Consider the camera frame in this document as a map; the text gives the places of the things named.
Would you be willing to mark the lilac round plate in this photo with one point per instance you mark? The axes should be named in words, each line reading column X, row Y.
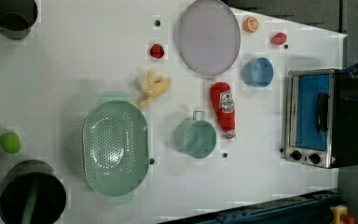
column 209, row 37

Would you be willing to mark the pink strawberry toy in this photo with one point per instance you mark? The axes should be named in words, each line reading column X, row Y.
column 278, row 39

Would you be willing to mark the red plush ketchup bottle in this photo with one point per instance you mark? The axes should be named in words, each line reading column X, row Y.
column 224, row 108

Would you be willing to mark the green metal mug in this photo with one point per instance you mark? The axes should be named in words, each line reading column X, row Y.
column 196, row 137

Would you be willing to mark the black cylinder with green stripe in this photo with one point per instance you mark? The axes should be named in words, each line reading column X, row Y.
column 32, row 194

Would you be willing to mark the blue metal frame rail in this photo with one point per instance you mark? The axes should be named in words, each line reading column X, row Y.
column 310, row 208

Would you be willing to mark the green round toy fruit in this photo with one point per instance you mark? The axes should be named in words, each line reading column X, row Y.
column 10, row 143

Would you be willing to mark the silver toaster oven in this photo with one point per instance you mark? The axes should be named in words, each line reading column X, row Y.
column 321, row 127

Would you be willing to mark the small red strawberry toy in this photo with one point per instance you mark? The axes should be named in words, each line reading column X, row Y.
column 157, row 51

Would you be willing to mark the black cylinder top left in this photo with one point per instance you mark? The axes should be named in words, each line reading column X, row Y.
column 17, row 17

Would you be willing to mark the blue plastic bowl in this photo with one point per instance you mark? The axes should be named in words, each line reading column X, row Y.
column 258, row 73

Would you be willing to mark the yellow red clamp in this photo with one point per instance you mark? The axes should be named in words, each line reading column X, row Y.
column 340, row 215

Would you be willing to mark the orange slice toy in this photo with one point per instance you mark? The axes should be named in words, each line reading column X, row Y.
column 250, row 24

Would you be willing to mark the green perforated strainer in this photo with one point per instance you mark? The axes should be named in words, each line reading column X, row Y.
column 115, row 147

